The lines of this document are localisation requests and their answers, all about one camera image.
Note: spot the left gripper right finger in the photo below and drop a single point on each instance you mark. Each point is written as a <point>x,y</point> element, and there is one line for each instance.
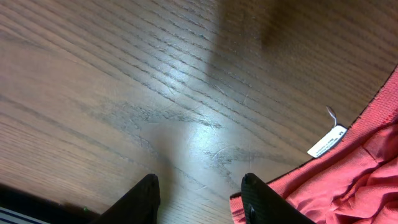
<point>262,205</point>

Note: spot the red t-shirt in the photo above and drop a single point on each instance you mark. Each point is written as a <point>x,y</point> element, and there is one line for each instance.
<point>352,176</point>

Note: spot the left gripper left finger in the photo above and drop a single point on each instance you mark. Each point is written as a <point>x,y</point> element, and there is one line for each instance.
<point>138,206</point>

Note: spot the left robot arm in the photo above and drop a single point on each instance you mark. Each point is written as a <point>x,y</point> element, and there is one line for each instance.
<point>18,207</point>

